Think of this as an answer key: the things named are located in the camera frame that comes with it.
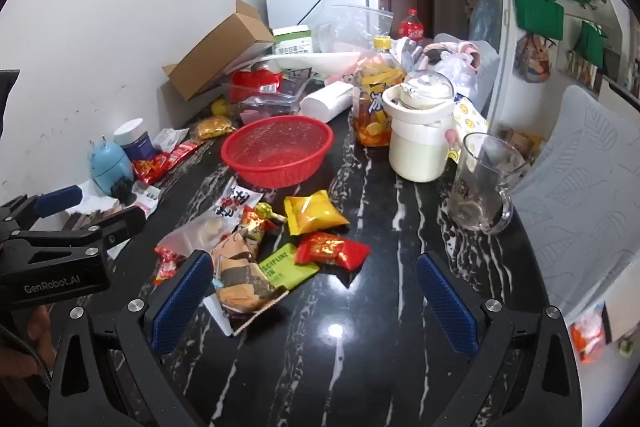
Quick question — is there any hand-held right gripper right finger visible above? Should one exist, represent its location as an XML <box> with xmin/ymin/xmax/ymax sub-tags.
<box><xmin>416</xmin><ymin>251</ymin><xmax>586</xmax><ymax>427</ymax></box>

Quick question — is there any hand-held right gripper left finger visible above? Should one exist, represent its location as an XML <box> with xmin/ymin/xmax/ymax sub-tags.
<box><xmin>47</xmin><ymin>250</ymin><xmax>216</xmax><ymax>427</ymax></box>

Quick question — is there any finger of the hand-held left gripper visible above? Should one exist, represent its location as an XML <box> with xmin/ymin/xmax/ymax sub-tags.
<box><xmin>10</xmin><ymin>205</ymin><xmax>147</xmax><ymax>258</ymax></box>
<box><xmin>0</xmin><ymin>185</ymin><xmax>84</xmax><ymax>233</ymax></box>

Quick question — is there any small red candy packet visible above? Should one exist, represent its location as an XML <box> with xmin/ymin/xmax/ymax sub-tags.
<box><xmin>152</xmin><ymin>246</ymin><xmax>187</xmax><ymax>286</ymax></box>

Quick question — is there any brown patterned snack packet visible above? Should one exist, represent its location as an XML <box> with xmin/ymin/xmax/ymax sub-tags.
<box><xmin>202</xmin><ymin>234</ymin><xmax>291</xmax><ymax>338</ymax></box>

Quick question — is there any small clear zip bag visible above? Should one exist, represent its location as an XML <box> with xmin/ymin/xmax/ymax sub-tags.
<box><xmin>160</xmin><ymin>209</ymin><xmax>236</xmax><ymax>258</ymax></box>

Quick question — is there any orange red snack packet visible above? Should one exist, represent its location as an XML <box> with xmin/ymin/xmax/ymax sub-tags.
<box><xmin>239</xmin><ymin>206</ymin><xmax>266</xmax><ymax>253</ymax></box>

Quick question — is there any green white snack packet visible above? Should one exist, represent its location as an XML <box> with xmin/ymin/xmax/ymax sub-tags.
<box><xmin>257</xmin><ymin>243</ymin><xmax>321</xmax><ymax>290</ymax></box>

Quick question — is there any white red snack packet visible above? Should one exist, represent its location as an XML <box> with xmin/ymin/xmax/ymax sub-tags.
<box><xmin>212</xmin><ymin>179</ymin><xmax>263</xmax><ymax>223</ymax></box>

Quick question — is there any colourful candy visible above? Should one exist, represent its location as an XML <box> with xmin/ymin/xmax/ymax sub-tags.
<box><xmin>255</xmin><ymin>202</ymin><xmax>287</xmax><ymax>228</ymax></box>

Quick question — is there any red gold-print snack packet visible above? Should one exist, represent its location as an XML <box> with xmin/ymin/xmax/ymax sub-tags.
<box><xmin>294</xmin><ymin>232</ymin><xmax>372</xmax><ymax>272</ymax></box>

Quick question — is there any yellow snack packet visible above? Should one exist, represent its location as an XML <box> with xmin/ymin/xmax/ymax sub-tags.
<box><xmin>284</xmin><ymin>190</ymin><xmax>350</xmax><ymax>236</ymax></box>

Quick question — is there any red plastic basket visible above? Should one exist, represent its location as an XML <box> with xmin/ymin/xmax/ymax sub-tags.
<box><xmin>220</xmin><ymin>116</ymin><xmax>334</xmax><ymax>188</ymax></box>

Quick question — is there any person's left hand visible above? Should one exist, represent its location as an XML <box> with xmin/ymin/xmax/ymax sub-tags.
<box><xmin>0</xmin><ymin>304</ymin><xmax>57</xmax><ymax>388</ymax></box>

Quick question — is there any white pink packet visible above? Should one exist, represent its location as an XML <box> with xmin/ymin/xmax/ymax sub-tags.
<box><xmin>131</xmin><ymin>184</ymin><xmax>162</xmax><ymax>215</ymax></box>

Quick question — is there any blue toy robot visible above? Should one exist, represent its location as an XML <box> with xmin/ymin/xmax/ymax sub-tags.
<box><xmin>89</xmin><ymin>135</ymin><xmax>135</xmax><ymax>195</ymax></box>

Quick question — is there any red snack bag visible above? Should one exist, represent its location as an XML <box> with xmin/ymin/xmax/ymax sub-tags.
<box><xmin>132</xmin><ymin>154</ymin><xmax>173</xmax><ymax>186</ymax></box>

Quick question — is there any dark jar with white lid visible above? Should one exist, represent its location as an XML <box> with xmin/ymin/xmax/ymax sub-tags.
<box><xmin>114</xmin><ymin>118</ymin><xmax>157</xmax><ymax>162</ymax></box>

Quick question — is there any long red snack packet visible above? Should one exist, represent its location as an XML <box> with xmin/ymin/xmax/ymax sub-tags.
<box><xmin>167</xmin><ymin>140</ymin><xmax>201</xmax><ymax>168</ymax></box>

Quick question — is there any clear plastic wrapper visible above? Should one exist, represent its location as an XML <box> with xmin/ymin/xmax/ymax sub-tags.
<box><xmin>152</xmin><ymin>127</ymin><xmax>191</xmax><ymax>152</ymax></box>

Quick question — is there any glass mug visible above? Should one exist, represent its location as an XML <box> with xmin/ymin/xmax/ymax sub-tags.
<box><xmin>446</xmin><ymin>133</ymin><xmax>531</xmax><ymax>235</ymax></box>

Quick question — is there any gold snack bag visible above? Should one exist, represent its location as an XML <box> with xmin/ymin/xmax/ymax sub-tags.
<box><xmin>194</xmin><ymin>116</ymin><xmax>238</xmax><ymax>142</ymax></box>

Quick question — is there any cream electric pot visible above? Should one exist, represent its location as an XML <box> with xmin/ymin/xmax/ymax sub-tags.
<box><xmin>382</xmin><ymin>72</ymin><xmax>458</xmax><ymax>182</ymax></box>

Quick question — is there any brown snack box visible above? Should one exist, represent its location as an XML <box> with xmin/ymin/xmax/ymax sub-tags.
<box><xmin>500</xmin><ymin>127</ymin><xmax>543</xmax><ymax>162</ymax></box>

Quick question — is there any white chair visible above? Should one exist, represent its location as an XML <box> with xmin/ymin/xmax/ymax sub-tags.
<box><xmin>512</xmin><ymin>85</ymin><xmax>640</xmax><ymax>315</ymax></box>

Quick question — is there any smiley print cloth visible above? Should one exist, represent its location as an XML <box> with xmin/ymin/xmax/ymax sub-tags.
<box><xmin>447</xmin><ymin>97</ymin><xmax>488</xmax><ymax>164</ymax></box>

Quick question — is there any clear plastic container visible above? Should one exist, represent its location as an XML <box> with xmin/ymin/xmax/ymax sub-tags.
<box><xmin>222</xmin><ymin>74</ymin><xmax>307</xmax><ymax>124</ymax></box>

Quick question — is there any red packet with white label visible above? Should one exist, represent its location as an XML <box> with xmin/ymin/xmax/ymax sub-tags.
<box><xmin>230</xmin><ymin>69</ymin><xmax>283</xmax><ymax>104</ymax></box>

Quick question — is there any open cardboard box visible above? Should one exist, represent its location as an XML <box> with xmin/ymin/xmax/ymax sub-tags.
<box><xmin>161</xmin><ymin>0</ymin><xmax>277</xmax><ymax>102</ymax></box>

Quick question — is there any orange drink bottle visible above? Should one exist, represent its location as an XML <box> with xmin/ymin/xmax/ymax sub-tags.
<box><xmin>352</xmin><ymin>36</ymin><xmax>407</xmax><ymax>148</ymax></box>

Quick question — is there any white plastic bag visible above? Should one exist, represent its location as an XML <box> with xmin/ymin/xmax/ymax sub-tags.
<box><xmin>432</xmin><ymin>34</ymin><xmax>501</xmax><ymax>108</ymax></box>

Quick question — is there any white green box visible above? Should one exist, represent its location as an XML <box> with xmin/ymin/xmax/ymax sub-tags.
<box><xmin>272</xmin><ymin>26</ymin><xmax>313</xmax><ymax>56</ymax></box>

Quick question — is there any white grey glove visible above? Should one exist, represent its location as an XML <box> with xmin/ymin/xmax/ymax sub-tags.
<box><xmin>390</xmin><ymin>38</ymin><xmax>426</xmax><ymax>72</ymax></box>

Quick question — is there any patterned tote bag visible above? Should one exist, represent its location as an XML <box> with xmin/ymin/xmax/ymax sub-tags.
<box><xmin>514</xmin><ymin>34</ymin><xmax>557</xmax><ymax>84</ymax></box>

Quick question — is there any white flat package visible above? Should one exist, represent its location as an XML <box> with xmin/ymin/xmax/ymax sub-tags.
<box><xmin>260</xmin><ymin>52</ymin><xmax>362</xmax><ymax>80</ymax></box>

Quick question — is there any red cola bottle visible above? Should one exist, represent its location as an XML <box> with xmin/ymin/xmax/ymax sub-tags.
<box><xmin>399</xmin><ymin>9</ymin><xmax>426</xmax><ymax>40</ymax></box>

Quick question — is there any large clear zip bag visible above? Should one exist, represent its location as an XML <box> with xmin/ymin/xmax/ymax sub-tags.
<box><xmin>312</xmin><ymin>5</ymin><xmax>396</xmax><ymax>55</ymax></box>

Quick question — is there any large green tote bag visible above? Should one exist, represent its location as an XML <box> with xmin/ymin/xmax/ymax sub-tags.
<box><xmin>514</xmin><ymin>0</ymin><xmax>565</xmax><ymax>42</ymax></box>

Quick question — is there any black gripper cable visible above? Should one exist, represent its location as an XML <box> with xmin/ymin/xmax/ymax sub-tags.
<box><xmin>0</xmin><ymin>324</ymin><xmax>53</xmax><ymax>390</ymax></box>

